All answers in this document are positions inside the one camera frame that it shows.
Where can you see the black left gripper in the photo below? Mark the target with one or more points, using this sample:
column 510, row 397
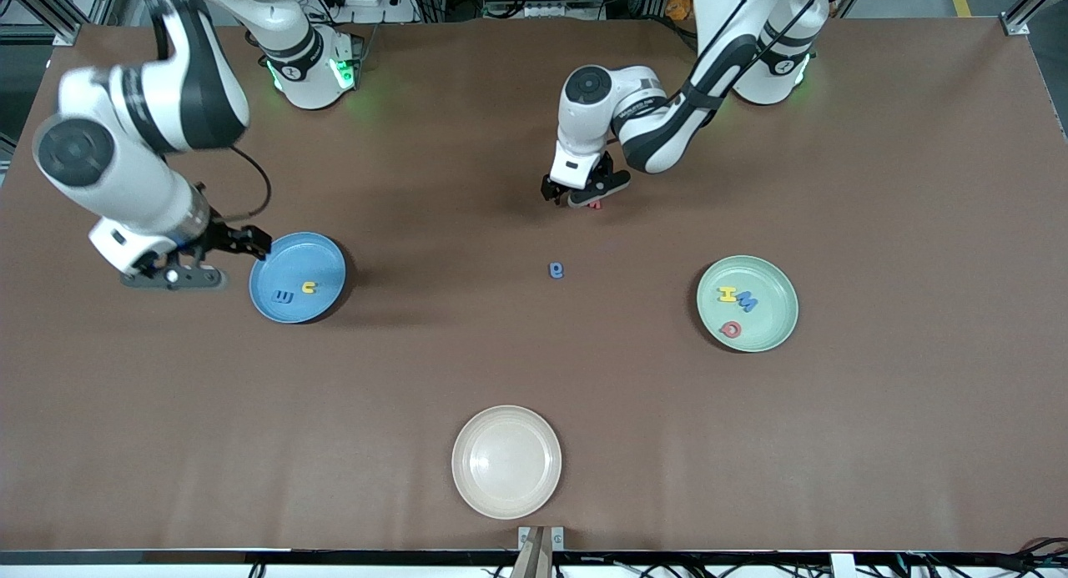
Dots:
column 597, row 176

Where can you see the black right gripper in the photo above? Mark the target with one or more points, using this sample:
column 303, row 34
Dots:
column 219, row 237

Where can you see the blue lowercase foam letter m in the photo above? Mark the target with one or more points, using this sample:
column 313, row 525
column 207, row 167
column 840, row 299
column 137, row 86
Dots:
column 284, row 297

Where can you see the yellow foam letter H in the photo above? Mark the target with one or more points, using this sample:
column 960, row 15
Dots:
column 727, row 294

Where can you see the red foam letter Q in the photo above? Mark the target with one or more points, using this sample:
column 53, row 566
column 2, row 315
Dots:
column 723, row 329

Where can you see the blue uppercase foam letter M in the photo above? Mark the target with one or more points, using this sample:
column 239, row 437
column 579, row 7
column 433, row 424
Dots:
column 748, row 304

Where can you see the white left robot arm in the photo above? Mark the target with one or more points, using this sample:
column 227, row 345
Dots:
column 751, row 27

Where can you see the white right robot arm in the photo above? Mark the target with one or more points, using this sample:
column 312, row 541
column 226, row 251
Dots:
column 150, row 103

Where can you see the blue plate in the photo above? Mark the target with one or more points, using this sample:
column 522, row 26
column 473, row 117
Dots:
column 297, row 261

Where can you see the brown table cover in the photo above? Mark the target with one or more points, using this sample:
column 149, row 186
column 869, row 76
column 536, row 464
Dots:
column 534, row 369

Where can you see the green plate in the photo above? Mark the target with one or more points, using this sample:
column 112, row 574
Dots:
column 768, row 328

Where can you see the cream plate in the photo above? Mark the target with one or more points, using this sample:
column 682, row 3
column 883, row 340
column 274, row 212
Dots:
column 506, row 462

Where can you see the aluminium frame profile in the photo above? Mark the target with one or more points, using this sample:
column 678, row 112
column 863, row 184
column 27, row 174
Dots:
column 1030, row 9
column 42, row 2

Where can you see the metal mounting bracket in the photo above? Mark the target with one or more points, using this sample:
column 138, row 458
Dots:
column 523, row 536

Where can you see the tan camera post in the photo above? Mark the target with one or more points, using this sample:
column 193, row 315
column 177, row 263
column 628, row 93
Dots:
column 534, row 561

